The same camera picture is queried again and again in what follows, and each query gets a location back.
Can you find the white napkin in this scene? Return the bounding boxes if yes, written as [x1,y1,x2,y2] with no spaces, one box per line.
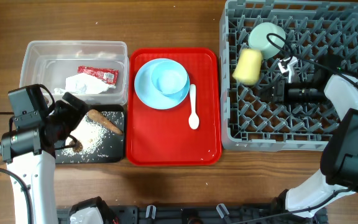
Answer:
[54,73,115,95]

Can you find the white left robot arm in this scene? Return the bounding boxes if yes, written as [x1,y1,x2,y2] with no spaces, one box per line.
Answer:
[0,88,89,223]

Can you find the black tray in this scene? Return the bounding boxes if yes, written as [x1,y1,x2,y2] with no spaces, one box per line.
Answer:
[55,105,126,164]

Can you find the light blue bowl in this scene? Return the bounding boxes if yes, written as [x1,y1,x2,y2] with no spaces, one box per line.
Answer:
[150,58,188,95]

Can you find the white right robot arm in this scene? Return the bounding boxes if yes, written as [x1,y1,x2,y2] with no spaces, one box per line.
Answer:
[262,55,358,218]

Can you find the mint green bowl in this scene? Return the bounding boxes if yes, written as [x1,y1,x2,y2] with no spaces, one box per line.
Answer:
[248,22,286,59]

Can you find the red ketchup sachet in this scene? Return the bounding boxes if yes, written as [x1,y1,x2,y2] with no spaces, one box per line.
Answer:
[77,66,119,85]

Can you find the yellow plastic cup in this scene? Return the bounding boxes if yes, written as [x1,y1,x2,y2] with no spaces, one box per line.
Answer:
[232,49,263,86]

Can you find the brown meat scrap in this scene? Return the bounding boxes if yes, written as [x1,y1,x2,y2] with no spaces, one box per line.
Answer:
[69,140,83,153]

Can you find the white plastic spoon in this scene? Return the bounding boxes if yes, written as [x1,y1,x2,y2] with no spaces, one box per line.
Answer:
[188,84,200,129]

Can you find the white rice pile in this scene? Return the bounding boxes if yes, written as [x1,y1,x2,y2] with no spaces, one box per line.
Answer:
[58,111,124,162]

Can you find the clear plastic storage box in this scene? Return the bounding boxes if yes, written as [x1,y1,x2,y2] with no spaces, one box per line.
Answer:
[19,40,129,105]

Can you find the grey-blue dishwasher rack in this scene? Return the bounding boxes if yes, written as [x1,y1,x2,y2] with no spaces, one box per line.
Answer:
[219,1,358,151]

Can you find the red plastic tray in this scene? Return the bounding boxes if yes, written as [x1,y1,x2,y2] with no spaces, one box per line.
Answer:
[126,47,223,166]

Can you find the light blue plate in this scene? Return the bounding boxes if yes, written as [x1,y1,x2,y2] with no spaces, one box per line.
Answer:
[134,58,190,110]

